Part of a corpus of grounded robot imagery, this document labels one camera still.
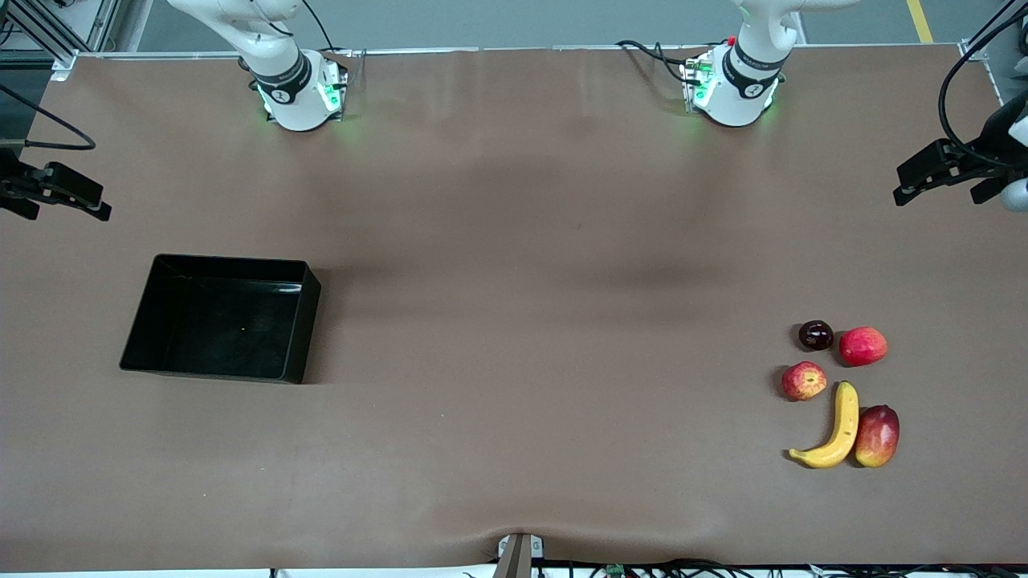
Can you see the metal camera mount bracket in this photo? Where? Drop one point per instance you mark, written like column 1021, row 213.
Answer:
column 518, row 558

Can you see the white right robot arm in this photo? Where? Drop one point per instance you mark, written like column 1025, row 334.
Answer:
column 297, row 104

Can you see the large table cover mat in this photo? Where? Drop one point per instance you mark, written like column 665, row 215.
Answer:
column 514, row 201

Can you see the red yellow mango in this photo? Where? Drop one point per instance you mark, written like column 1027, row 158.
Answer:
column 877, row 437

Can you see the black plastic box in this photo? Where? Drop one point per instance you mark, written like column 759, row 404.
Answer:
column 217, row 321

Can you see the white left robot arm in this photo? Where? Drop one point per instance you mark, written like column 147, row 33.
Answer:
column 735, row 100

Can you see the red peach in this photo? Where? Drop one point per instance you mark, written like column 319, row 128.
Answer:
column 863, row 347

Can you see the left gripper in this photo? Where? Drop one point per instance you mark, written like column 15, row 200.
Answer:
column 989, row 148

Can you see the silver table corner bracket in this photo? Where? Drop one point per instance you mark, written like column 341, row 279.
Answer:
column 64, row 66
column 973, row 50

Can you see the red yellow apple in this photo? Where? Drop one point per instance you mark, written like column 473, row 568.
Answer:
column 804, row 380

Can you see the dark purple plum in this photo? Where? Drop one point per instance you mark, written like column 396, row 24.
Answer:
column 816, row 335

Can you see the yellow banana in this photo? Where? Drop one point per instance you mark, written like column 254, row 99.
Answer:
column 843, row 421

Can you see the aluminium frame structure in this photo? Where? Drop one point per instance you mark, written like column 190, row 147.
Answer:
column 100, row 20

